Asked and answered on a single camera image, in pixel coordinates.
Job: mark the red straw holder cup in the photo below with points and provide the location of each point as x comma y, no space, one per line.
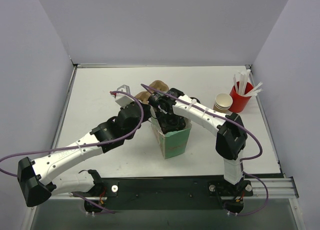
239,102

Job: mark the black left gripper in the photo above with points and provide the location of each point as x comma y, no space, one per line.
146,108

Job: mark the white wrapped straws bundle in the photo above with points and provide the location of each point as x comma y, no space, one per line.
240,87

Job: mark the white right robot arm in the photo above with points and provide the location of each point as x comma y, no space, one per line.
228,129

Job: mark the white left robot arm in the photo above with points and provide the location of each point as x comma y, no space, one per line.
43,177

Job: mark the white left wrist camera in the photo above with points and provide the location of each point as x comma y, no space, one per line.
122,99

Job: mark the brown pulp cup carrier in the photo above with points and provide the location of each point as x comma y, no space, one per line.
143,96

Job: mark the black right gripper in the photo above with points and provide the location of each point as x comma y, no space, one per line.
171,122

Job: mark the green paper takeout bag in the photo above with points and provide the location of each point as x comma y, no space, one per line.
171,132

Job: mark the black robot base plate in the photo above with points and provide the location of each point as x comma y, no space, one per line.
205,192

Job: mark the stack of paper cups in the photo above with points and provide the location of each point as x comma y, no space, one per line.
222,102

